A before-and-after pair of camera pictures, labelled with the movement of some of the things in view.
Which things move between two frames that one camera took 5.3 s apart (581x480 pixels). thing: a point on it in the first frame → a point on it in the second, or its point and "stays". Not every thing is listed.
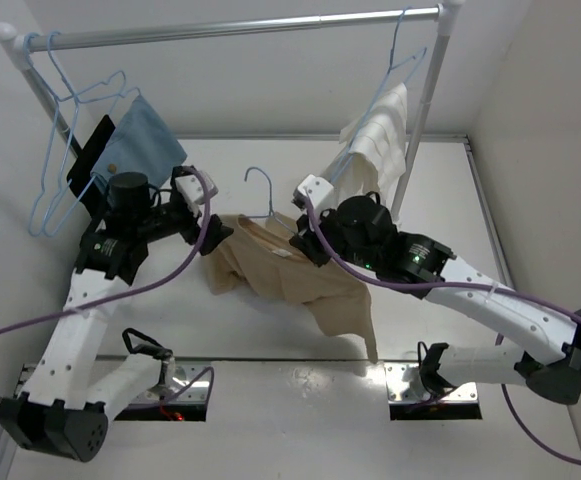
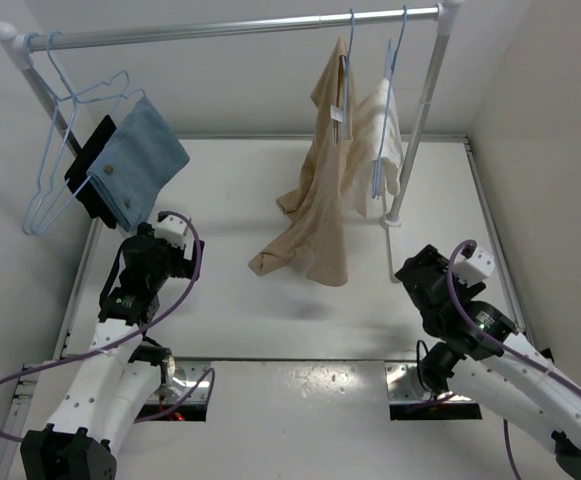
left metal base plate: [185, 371] stays
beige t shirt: [257, 253] → [316, 239]
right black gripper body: [315, 250] → [429, 257]
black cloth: [87, 189] stays
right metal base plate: [404, 385] stays
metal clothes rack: [24, 45] stays
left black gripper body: [170, 218] → [170, 261]
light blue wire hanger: [271, 213] → [340, 113]
